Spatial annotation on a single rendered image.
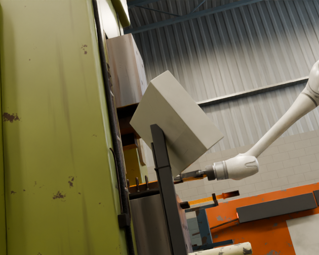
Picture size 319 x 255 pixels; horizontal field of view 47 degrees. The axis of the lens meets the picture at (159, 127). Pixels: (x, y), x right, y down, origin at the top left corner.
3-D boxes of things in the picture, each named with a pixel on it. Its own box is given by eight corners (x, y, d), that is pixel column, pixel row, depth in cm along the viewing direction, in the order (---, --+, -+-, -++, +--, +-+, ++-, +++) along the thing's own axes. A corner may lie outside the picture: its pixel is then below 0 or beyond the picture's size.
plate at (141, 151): (146, 165, 220) (141, 138, 226) (143, 162, 212) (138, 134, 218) (143, 166, 220) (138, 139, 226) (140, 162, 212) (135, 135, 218)
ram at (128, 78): (157, 126, 214) (145, 67, 227) (144, 101, 178) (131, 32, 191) (88, 142, 217) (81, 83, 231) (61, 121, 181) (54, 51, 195)
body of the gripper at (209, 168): (215, 177, 174) (196, 181, 175) (216, 180, 182) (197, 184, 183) (212, 162, 176) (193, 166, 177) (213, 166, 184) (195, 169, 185)
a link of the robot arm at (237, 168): (229, 180, 172) (228, 181, 185) (262, 174, 170) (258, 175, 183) (224, 157, 174) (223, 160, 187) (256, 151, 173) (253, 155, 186)
